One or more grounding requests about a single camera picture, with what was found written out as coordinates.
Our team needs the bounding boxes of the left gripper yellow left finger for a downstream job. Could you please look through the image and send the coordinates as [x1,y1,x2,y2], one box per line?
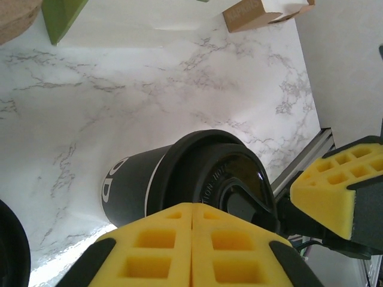
[61,201,193,287]

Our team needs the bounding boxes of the dark lidded paper cup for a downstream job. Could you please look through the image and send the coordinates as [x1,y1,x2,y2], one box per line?
[101,143,175,228]

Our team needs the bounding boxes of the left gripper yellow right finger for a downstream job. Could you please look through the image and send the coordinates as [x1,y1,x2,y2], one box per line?
[191,201,324,287]

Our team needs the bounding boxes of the white paper napkins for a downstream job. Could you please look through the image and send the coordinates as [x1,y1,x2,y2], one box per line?
[262,0,309,14]

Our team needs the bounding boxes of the brown cardboard napkin box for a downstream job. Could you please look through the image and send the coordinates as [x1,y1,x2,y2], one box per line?
[221,0,317,33]

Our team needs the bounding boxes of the white green paper bag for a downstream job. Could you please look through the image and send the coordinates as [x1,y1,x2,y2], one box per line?
[41,0,225,46]

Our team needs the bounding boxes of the brown pulp cup carrier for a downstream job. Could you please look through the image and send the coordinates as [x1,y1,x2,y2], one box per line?
[0,0,42,45]

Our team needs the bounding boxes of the wide slotted aluminium rail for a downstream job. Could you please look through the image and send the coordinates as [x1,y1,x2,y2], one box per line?
[270,127,335,207]

